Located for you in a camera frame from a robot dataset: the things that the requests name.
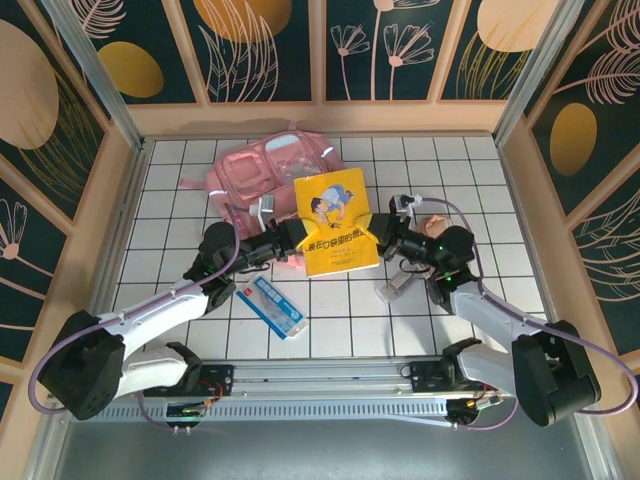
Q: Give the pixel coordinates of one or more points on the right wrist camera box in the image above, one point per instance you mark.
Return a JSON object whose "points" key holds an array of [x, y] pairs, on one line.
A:
{"points": [[402, 204]]}

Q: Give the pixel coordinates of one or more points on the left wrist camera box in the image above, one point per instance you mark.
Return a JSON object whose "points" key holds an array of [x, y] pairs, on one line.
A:
{"points": [[265, 207]]}

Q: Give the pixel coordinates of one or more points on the aluminium mounting rail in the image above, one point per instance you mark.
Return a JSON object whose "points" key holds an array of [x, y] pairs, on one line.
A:
{"points": [[310, 372]]}

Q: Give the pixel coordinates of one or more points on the aluminium side rail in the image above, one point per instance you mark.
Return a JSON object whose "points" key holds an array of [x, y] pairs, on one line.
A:
{"points": [[512, 190], [131, 190]]}

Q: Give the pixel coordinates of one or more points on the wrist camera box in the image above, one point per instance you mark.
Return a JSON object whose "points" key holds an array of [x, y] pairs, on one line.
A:
{"points": [[265, 207], [402, 204]]}

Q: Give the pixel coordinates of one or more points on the pink school backpack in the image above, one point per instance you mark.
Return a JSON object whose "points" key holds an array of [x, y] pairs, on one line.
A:
{"points": [[245, 170]]}

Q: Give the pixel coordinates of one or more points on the aluminium frame post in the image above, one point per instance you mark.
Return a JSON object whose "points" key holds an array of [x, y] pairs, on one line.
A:
{"points": [[95, 70], [532, 75]]}

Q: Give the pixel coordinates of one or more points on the blue white ruler set pack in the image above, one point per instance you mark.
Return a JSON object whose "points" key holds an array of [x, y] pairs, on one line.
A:
{"points": [[272, 305]]}

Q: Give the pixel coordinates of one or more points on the yellow children's book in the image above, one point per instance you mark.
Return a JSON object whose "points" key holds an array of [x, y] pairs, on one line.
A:
{"points": [[330, 235]]}

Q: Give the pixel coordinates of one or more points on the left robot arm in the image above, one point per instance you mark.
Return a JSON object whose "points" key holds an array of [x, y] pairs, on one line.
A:
{"points": [[80, 365]]}

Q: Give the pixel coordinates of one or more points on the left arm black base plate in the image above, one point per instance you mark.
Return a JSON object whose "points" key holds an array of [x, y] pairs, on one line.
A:
{"points": [[220, 380]]}

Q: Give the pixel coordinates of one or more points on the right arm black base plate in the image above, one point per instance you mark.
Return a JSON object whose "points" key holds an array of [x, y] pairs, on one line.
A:
{"points": [[425, 377]]}

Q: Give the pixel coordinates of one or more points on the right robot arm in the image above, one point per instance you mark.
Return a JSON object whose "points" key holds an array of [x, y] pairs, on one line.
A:
{"points": [[550, 380]]}

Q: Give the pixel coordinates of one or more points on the grey metal sheet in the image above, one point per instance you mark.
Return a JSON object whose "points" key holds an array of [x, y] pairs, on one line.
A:
{"points": [[320, 450]]}

